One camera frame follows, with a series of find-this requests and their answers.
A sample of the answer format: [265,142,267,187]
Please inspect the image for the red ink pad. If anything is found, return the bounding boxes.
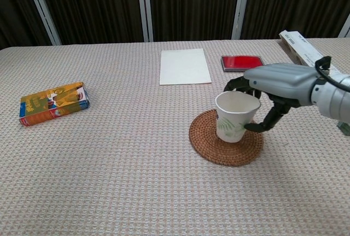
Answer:
[220,55,264,73]

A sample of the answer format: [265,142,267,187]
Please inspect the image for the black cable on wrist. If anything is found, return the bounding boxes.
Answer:
[314,56,350,93]

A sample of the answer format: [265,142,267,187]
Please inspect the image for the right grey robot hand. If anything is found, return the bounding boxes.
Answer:
[223,62,321,133]

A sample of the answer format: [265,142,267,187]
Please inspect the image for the white paper cup leaf print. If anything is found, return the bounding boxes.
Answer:
[214,91,261,143]

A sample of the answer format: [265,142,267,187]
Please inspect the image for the white paper sheet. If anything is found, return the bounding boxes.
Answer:
[159,49,213,86]

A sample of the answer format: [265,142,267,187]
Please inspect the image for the grey vertical partition post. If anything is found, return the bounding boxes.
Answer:
[337,14,350,38]
[231,0,252,40]
[22,0,62,47]
[136,0,154,43]

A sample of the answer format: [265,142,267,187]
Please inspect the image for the patterned beige tablecloth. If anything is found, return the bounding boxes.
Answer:
[0,38,350,236]

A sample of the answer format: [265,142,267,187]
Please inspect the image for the dark ribbed curtain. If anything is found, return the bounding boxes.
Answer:
[0,0,350,50]

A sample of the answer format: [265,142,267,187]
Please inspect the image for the round woven rattan coaster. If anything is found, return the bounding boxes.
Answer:
[189,108,264,168]

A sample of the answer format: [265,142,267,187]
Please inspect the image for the orange yellow snack box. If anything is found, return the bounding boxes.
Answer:
[19,82,91,128]

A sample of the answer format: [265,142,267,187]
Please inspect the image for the long white cardboard box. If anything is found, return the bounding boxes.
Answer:
[278,30,340,77]

